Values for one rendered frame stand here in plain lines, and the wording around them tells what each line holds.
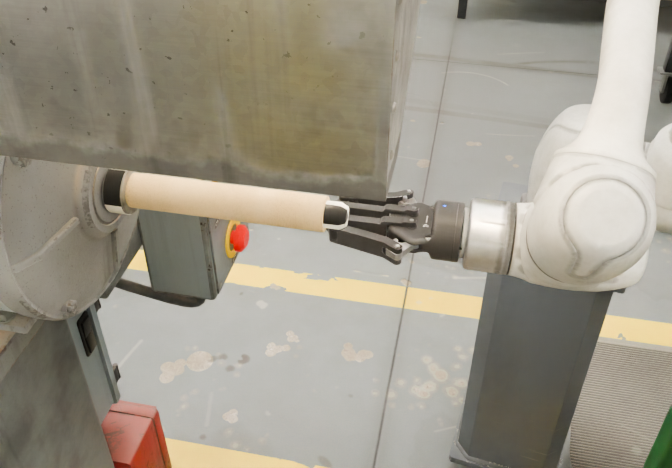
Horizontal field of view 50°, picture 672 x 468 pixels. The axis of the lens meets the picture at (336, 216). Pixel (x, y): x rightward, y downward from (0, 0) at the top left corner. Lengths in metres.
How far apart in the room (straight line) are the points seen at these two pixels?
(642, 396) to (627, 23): 1.51
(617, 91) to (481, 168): 2.23
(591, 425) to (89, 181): 1.70
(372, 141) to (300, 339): 1.85
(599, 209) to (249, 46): 0.39
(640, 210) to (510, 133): 2.59
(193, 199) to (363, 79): 0.30
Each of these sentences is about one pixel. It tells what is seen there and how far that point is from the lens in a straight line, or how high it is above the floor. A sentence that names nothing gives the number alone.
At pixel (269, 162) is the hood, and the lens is 0.41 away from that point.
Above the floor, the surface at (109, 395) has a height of 0.69.
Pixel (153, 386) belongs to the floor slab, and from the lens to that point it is 2.16.
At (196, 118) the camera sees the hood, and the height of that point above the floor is 1.43.
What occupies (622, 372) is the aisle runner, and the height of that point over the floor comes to 0.00.
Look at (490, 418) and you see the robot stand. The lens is 1.82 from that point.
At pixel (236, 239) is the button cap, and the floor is 0.99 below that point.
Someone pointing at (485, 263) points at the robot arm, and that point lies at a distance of 0.87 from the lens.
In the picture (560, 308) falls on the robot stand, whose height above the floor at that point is 0.60.
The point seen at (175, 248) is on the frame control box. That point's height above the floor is 1.01.
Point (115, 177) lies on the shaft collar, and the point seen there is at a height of 1.27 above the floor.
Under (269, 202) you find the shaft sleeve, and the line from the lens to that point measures 0.62.
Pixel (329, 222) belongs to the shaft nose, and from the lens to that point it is 0.61.
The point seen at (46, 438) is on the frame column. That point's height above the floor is 0.84.
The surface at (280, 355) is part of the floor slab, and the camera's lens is 2.18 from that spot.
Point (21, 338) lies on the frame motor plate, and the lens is 0.78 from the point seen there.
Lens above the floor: 1.63
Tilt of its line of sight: 38 degrees down
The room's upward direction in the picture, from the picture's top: straight up
